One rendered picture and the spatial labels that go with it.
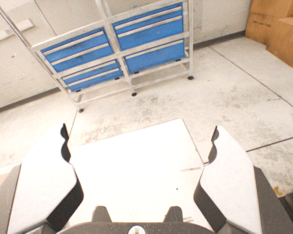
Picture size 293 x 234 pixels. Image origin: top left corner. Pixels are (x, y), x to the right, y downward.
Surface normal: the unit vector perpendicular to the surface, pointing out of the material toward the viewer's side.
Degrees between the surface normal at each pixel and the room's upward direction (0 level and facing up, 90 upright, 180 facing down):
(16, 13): 90
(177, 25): 90
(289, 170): 0
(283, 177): 0
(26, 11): 90
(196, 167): 0
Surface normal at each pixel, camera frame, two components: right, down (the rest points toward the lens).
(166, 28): 0.15, 0.70
